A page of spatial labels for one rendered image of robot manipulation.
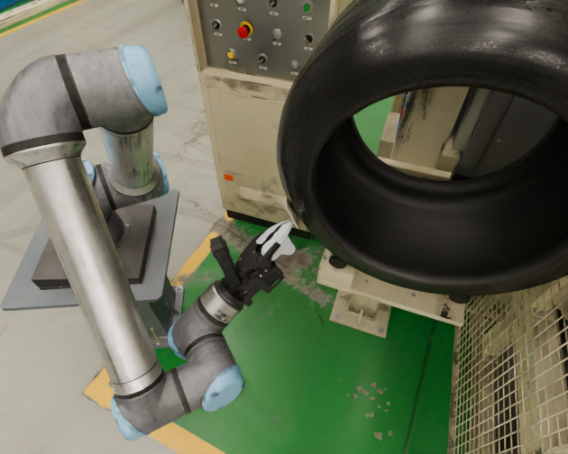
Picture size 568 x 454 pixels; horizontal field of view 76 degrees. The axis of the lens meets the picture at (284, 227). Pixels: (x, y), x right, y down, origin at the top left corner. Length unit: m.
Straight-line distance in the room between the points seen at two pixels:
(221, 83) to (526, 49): 1.26
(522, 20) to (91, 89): 0.57
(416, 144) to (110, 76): 0.76
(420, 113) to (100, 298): 0.83
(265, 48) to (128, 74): 0.92
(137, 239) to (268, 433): 0.91
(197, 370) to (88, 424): 1.10
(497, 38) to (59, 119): 0.59
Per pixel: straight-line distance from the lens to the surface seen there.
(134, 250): 1.32
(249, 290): 0.81
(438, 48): 0.51
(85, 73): 0.66
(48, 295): 1.39
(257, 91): 1.55
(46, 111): 0.65
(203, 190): 2.39
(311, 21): 1.42
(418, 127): 1.04
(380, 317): 1.85
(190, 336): 0.82
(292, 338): 1.76
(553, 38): 0.53
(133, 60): 0.67
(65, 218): 0.66
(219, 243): 0.73
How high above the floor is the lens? 1.62
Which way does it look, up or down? 50 degrees down
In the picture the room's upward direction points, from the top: straight up
